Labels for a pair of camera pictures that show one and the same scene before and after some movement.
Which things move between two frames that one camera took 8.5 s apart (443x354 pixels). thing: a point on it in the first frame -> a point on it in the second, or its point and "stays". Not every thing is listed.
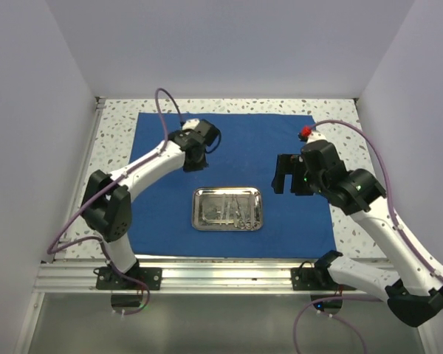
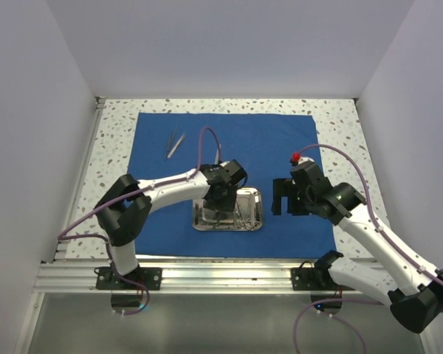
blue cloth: x=294 y=226 stays
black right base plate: x=315 y=279 stays
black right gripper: x=290 y=164 -> x=283 y=187
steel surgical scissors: x=252 y=223 stays
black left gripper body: x=193 y=167 -> x=224 y=203
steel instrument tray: x=227 y=209 stays
